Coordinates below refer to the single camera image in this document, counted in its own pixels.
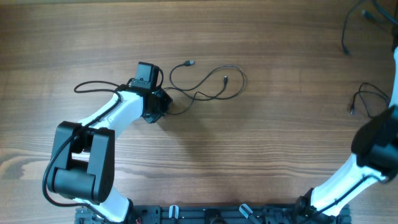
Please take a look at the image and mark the black USB cable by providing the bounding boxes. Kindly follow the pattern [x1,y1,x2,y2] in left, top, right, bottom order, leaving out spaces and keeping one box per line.
[341,0,398,57]
[163,60,246,116]
[349,82,391,119]

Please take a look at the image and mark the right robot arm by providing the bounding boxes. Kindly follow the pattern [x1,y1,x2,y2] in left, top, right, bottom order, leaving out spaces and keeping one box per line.
[292,75,397,223]

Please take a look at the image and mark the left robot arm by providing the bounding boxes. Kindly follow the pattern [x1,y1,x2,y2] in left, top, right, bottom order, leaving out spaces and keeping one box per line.
[42,62,172,223]

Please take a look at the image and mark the left camera cable black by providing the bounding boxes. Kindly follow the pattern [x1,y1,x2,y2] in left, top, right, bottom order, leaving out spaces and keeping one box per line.
[42,80,122,221]

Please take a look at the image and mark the camera cable black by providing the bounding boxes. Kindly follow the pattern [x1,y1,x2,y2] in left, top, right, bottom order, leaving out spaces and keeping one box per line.
[300,174,388,224]
[42,80,122,221]

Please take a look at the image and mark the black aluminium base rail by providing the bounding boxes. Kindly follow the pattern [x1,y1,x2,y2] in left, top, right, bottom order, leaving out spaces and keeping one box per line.
[74,204,352,224]

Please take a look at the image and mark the right camera cable black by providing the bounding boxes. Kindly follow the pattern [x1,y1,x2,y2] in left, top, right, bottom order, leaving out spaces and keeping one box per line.
[300,174,388,224]

